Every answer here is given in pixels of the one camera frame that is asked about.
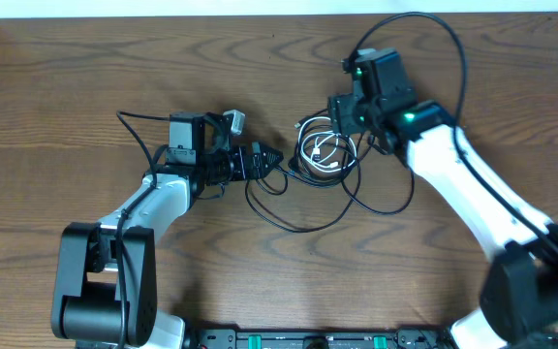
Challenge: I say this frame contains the white USB cable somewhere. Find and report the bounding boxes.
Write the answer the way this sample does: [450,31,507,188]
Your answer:
[296,115,358,178]

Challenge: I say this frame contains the black USB cable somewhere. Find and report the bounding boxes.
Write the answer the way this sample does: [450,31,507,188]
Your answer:
[244,109,416,234]

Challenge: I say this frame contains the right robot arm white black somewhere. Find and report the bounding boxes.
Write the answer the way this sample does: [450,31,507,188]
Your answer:
[328,48,558,348]

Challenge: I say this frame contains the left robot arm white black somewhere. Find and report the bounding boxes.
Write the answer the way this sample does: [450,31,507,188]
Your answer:
[50,110,284,348]

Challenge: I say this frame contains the black base rail green clamps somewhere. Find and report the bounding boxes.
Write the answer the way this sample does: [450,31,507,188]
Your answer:
[181,329,455,349]

